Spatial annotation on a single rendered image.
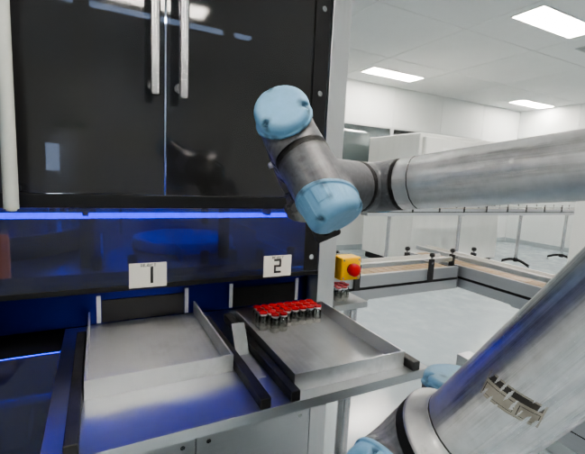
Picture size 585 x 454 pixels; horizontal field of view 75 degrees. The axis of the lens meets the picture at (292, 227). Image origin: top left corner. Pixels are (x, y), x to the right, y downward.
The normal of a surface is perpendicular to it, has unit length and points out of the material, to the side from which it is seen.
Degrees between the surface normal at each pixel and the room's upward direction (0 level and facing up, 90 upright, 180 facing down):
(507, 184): 112
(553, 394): 98
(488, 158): 66
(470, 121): 90
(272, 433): 90
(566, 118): 90
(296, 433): 90
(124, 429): 0
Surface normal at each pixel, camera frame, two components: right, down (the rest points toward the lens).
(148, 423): 0.05, -0.99
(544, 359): -0.80, -0.04
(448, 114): 0.45, 0.14
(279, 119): -0.14, -0.35
